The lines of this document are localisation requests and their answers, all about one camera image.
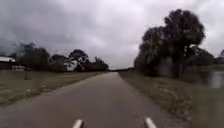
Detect grey asphalt path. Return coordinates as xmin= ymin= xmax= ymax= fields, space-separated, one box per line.
xmin=0 ymin=72 xmax=188 ymax=128

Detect clump of tall dark trees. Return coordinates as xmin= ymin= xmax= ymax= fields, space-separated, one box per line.
xmin=133 ymin=8 xmax=218 ymax=80

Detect grass verge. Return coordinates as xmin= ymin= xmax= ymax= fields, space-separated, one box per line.
xmin=117 ymin=67 xmax=224 ymax=128

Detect robot's own part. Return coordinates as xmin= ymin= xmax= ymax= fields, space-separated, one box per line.
xmin=144 ymin=116 xmax=158 ymax=128
xmin=71 ymin=118 xmax=84 ymax=128

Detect row of trees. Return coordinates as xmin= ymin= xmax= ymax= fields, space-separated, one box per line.
xmin=8 ymin=42 xmax=110 ymax=73

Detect grass field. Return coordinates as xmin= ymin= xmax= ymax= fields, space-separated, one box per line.
xmin=0 ymin=69 xmax=108 ymax=110

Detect low building with pale roof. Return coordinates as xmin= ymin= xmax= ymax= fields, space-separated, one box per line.
xmin=0 ymin=56 xmax=17 ymax=71

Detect short post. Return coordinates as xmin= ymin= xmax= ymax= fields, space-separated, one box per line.
xmin=23 ymin=68 xmax=30 ymax=81

